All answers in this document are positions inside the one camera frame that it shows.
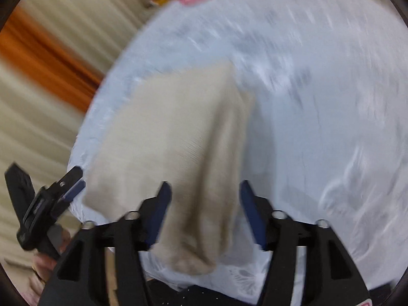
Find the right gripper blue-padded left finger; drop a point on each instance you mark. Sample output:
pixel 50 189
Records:
pixel 80 277

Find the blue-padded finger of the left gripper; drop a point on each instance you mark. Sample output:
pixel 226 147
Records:
pixel 21 190
pixel 64 191

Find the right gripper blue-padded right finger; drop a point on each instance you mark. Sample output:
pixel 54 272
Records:
pixel 330 277

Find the beige knit sweater black hearts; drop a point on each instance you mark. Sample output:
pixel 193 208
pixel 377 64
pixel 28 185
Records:
pixel 186 128

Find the person's left hand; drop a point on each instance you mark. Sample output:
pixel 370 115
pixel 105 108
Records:
pixel 42 266

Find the cream pleated curtain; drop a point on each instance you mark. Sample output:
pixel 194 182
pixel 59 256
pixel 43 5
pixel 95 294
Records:
pixel 38 128

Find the dark sparkly trousers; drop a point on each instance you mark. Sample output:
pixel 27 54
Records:
pixel 163 295

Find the orange curtain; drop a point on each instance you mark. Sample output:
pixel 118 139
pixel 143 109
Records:
pixel 49 63

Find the bed with butterfly grey cover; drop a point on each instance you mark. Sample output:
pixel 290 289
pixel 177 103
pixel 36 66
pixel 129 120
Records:
pixel 328 136

